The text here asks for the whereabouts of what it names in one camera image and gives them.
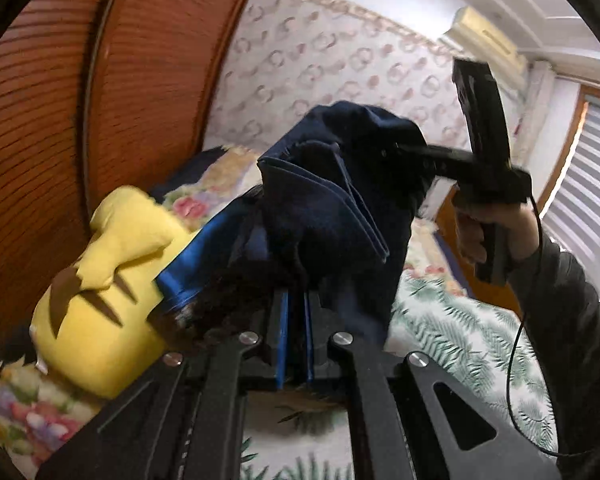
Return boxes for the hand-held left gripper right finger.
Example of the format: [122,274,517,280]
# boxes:
[302,290,563,480]

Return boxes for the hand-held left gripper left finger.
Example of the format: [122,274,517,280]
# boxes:
[35,290,291,480]

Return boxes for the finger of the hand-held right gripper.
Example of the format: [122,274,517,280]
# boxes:
[382,141,453,173]

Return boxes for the navy printed t-shirt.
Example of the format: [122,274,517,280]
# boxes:
[230,100,428,346]

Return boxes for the person's right forearm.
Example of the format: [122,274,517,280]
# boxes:
[505,230,600,480]

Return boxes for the person's right hand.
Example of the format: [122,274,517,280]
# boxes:
[452,202,543,266]

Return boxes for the beige tied window curtain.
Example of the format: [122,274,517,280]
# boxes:
[517,60,556,161]

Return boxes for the striped window blind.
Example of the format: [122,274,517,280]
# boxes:
[540,100,600,281]

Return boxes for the blue satin cloth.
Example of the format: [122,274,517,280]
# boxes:
[155,200,271,313]

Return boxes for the floral bed blanket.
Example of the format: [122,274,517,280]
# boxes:
[0,145,561,480]

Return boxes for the yellow plush toy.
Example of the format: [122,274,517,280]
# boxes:
[30,185,203,401]

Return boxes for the brown slatted wooden wardrobe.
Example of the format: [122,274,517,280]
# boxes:
[0,0,266,371]

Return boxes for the beige wall air conditioner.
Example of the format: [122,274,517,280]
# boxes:
[440,6,528,76]

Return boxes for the black cable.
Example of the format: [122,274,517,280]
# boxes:
[507,195,600,458]

